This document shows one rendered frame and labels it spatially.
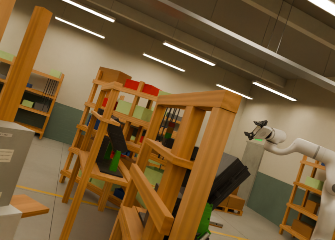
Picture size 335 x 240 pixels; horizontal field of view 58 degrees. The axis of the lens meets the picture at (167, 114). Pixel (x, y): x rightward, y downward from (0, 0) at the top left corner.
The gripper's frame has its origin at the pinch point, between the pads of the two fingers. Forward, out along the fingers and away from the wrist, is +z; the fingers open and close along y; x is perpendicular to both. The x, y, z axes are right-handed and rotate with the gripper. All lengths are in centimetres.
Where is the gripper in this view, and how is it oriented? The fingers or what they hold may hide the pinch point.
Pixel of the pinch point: (251, 128)
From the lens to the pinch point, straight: 189.9
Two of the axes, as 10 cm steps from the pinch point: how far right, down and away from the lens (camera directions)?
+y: -5.1, 7.3, 4.6
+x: -3.1, -6.6, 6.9
